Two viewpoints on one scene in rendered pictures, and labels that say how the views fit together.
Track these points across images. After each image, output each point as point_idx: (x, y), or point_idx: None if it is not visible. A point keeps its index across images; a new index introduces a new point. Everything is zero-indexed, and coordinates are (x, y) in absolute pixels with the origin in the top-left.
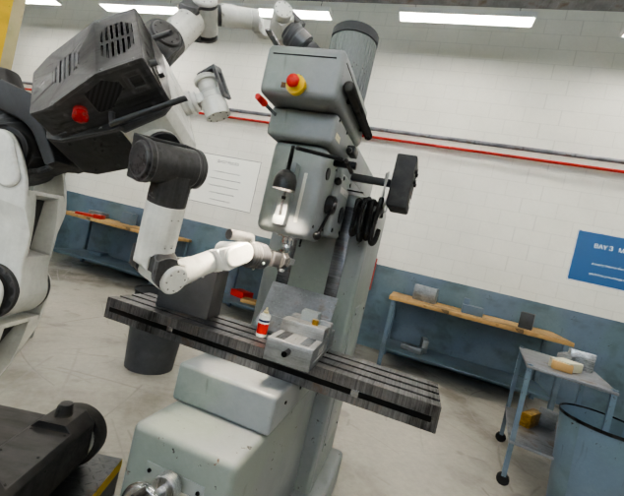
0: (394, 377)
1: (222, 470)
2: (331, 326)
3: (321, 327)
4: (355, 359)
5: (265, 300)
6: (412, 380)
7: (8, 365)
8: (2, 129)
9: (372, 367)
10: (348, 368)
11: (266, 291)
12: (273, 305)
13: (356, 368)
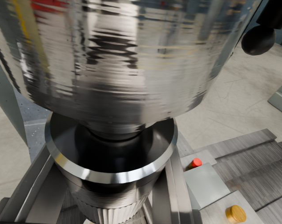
0: (262, 159)
1: None
2: (216, 164)
3: (246, 214)
4: (212, 153)
5: (18, 106)
6: (261, 143)
7: None
8: None
9: (231, 153)
10: (244, 197)
11: (4, 84)
12: (40, 107)
13: (242, 183)
